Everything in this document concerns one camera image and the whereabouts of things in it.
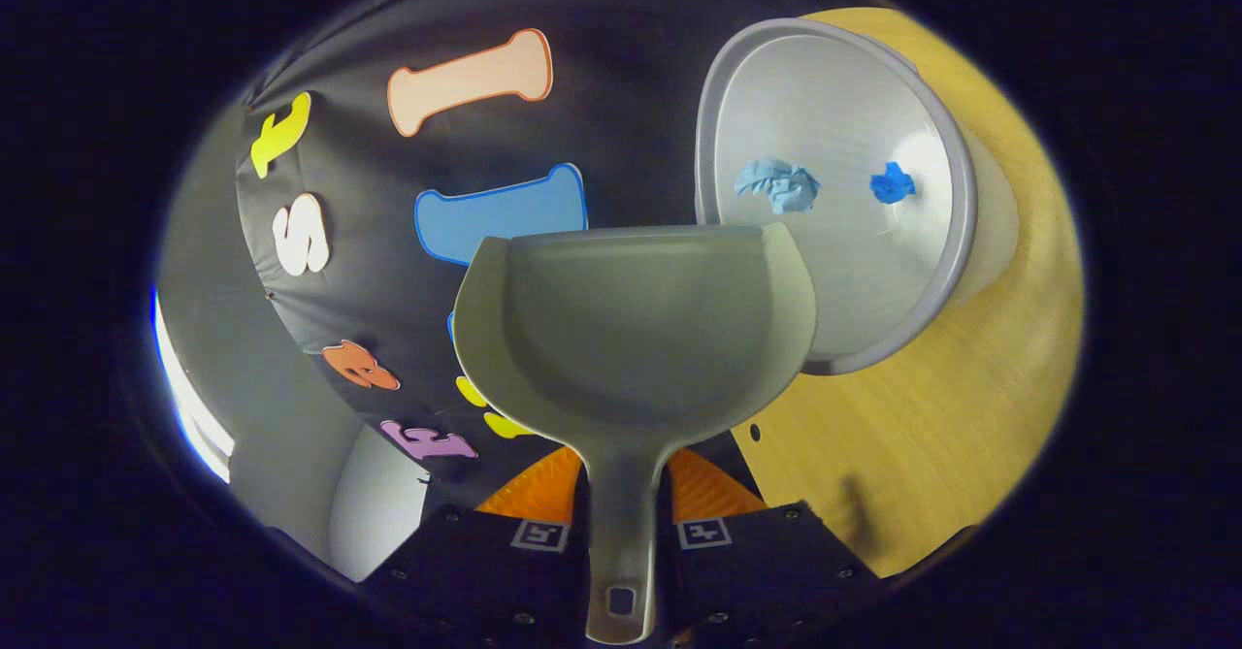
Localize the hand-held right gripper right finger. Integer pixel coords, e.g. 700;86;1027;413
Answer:
663;445;884;645

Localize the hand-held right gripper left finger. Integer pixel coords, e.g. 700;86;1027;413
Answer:
364;445;590;645

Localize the white dustpan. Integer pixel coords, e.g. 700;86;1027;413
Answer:
452;222;819;645

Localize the light blue paper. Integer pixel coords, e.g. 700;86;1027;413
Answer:
733;157;822;214

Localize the dark blue paper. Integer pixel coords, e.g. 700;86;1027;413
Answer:
869;161;917;206

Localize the white ribbed garbage bin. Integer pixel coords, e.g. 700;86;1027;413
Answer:
694;16;1020;376

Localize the black backdrop cloth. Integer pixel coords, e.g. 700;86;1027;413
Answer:
233;0;874;524

